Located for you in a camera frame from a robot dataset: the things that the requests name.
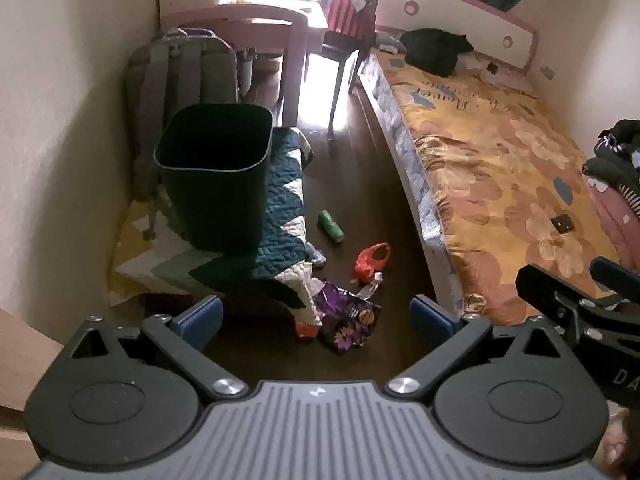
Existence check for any grey backpack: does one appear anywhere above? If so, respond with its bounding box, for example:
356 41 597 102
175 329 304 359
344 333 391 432
124 27 240 201

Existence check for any pink fabric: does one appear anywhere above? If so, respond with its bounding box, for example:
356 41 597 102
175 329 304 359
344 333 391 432
582 172 640 266

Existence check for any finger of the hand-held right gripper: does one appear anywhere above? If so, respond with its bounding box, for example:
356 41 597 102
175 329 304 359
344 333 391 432
516 262 640 350
590 256 640 293

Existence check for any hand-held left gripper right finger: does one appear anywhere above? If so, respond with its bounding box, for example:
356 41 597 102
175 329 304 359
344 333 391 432
385 295 568 402

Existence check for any bed with floral sheet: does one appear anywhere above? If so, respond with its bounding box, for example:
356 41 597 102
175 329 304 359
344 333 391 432
357 46 640 331

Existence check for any grey cloth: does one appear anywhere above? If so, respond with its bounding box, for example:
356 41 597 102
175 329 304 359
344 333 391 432
375 32 408 53

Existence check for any white torn wrapper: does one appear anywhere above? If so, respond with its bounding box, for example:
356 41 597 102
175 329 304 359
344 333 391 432
356 272 385 301

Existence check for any green bag roll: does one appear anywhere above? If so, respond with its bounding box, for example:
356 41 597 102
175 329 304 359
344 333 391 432
318 210 346 242

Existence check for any black cloth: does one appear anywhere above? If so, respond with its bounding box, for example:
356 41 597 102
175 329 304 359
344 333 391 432
402 27 475 78

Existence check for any person's right hand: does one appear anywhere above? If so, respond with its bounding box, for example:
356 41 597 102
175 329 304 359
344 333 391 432
600 407 640 480

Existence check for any orange plastic bag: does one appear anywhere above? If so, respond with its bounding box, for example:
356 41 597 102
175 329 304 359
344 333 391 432
354 242 392 285

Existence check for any blue grey bin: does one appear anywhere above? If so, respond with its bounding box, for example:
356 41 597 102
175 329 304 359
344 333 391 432
237 50 256 98

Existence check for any red striped bag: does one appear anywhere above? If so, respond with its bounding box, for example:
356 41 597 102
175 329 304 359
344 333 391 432
325 0 378 41

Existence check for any dark clothes pile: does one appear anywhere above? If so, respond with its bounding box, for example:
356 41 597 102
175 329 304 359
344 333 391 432
582 119 640 201

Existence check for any dark chair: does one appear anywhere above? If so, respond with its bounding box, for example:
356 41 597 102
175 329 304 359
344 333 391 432
305 0 378 136

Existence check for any wooden furniture panel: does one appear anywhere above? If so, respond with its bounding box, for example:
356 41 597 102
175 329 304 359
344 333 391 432
0 307 66 480

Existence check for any pink desk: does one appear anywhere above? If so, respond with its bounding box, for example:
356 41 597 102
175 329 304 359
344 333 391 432
165 0 326 128

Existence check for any dark green trash bin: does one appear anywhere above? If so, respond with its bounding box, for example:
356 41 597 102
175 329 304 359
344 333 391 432
152 103 274 253

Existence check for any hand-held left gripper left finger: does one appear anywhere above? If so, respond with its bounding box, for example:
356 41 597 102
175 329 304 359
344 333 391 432
70 295 248 403

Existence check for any purple snack bag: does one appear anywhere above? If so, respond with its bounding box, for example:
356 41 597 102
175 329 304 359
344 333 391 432
312 280 382 356

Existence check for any teal patchwork quilt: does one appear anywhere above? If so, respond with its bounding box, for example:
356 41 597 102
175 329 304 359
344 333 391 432
107 127 326 328

